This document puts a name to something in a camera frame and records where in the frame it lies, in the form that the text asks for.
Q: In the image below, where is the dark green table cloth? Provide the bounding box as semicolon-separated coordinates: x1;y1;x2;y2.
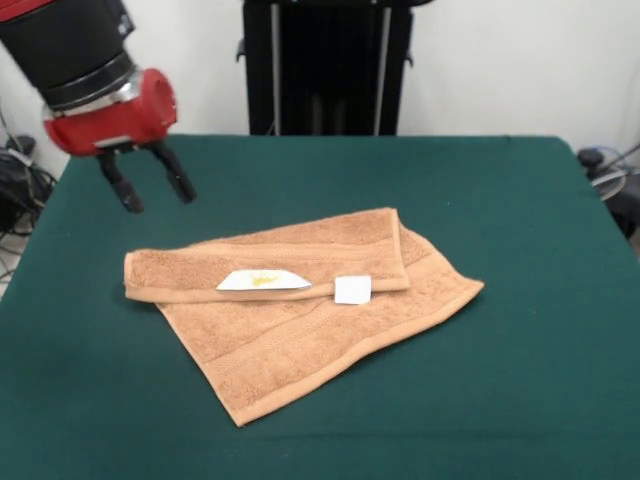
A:
0;133;640;480

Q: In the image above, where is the orange terry towel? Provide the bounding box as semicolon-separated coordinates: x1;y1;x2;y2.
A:
123;207;486;429

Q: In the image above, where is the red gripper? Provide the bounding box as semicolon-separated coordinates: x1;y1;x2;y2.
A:
42;68;198;215

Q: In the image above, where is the black cable tangle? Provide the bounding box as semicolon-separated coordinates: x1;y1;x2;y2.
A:
0;133;58;239
576;144;640;240

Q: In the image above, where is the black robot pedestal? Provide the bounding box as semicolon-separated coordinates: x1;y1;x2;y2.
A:
235;0;416;137

